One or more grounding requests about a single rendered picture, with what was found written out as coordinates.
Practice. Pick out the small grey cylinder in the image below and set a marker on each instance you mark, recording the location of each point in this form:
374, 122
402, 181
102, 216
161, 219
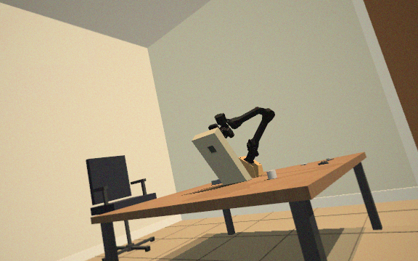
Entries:
271, 174

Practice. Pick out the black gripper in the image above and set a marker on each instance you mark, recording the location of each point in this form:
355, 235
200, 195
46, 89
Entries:
215, 126

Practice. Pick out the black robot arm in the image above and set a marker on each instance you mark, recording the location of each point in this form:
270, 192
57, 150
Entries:
252, 145

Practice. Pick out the beige service panel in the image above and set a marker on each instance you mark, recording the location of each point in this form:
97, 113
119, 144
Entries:
221, 157

